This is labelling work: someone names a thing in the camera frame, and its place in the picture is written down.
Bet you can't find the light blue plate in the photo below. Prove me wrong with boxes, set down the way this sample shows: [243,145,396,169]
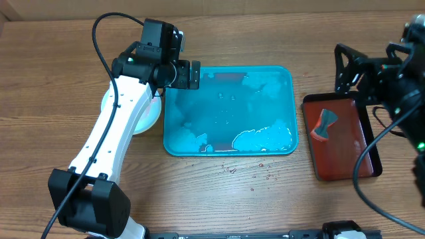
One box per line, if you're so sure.
[93,85,161,137]

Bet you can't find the red black sponge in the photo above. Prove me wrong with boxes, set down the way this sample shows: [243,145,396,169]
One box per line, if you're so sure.
[310,109,338,142]

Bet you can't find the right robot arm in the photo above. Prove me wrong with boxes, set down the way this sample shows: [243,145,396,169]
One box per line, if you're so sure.
[334,14,424,234]

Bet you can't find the dark red black tray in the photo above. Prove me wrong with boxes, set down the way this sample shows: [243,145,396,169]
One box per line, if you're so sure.
[301,93,374,181]

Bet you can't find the teal plastic tray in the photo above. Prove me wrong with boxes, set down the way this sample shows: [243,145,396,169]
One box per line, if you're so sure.
[163,66,299,157]

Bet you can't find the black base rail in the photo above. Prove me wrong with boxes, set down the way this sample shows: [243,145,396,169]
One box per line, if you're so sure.
[145,228,383,239]

